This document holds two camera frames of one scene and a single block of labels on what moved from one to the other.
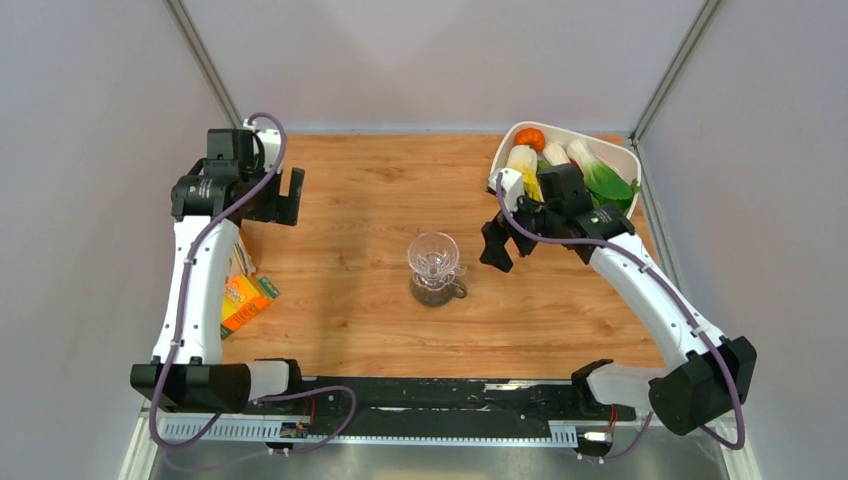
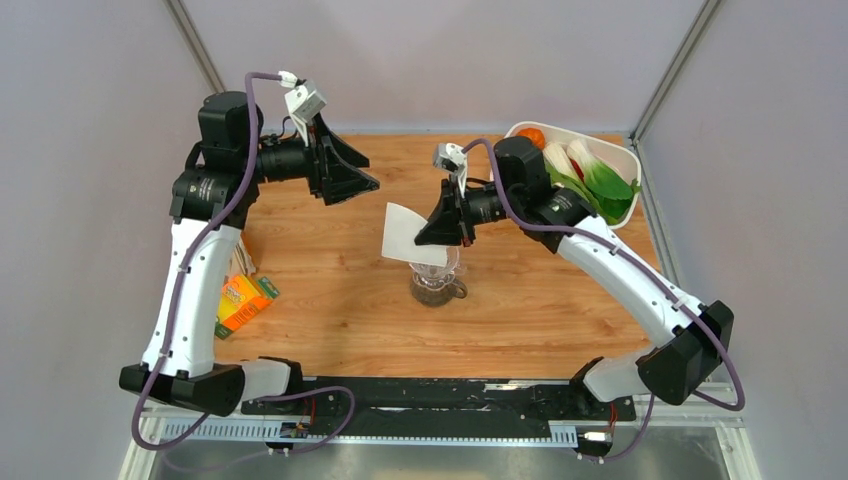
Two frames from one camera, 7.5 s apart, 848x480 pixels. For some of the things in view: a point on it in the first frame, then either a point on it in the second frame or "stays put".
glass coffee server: [436, 292] stays put
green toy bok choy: [605, 187] stays put
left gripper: [279, 209] -> [338, 182]
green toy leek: [555, 155] stays put
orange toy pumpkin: [532, 137] stays put
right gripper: [496, 232] -> [448, 225]
